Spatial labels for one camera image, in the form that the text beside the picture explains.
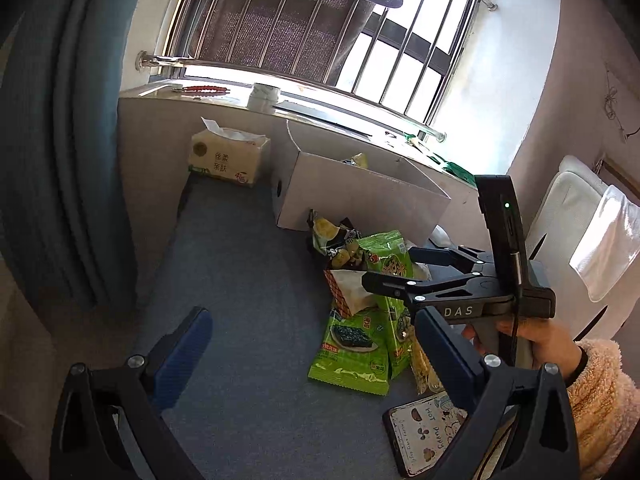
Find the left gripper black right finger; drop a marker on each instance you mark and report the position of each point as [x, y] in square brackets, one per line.
[543, 443]

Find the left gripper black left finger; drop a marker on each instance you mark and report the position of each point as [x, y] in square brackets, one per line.
[85, 440]

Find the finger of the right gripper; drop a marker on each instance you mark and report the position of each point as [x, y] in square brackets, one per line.
[405, 287]
[460, 258]

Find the green seaweed snack bag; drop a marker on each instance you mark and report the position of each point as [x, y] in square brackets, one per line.
[386, 256]

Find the white orange snack bag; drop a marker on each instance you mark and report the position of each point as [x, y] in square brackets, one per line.
[349, 296]

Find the fluffy beige sleeve forearm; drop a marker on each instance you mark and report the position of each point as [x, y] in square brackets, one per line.
[605, 407]

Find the right hand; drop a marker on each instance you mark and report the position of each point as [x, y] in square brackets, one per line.
[551, 343]

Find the black yellow chips bag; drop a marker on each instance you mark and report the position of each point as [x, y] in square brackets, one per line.
[334, 246]

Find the green seaweed snack packet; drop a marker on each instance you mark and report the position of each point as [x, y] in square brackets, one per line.
[353, 353]

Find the white cardboard box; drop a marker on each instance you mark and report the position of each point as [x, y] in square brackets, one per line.
[392, 194]

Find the green plastic mailer bag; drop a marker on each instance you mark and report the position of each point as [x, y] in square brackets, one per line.
[443, 164]

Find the clear yellow noodle packet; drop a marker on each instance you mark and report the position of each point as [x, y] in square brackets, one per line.
[424, 374]

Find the yellow small snack bag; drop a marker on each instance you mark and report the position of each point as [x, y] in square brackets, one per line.
[359, 160]

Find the phone with cartoon case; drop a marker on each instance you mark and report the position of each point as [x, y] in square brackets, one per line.
[420, 431]

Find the white towel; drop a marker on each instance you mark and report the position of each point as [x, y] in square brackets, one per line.
[609, 245]

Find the tissue box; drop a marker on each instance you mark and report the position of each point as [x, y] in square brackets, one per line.
[229, 154]

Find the white tape roll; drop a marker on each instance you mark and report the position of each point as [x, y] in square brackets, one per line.
[263, 98]

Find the grey hanging cloth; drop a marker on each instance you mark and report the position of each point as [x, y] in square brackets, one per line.
[308, 39]

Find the teal curtain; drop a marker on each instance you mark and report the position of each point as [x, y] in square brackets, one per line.
[64, 222]

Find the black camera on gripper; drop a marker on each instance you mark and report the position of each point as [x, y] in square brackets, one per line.
[499, 206]

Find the steel window guard rail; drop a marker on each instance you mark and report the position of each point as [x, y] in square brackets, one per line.
[398, 60]

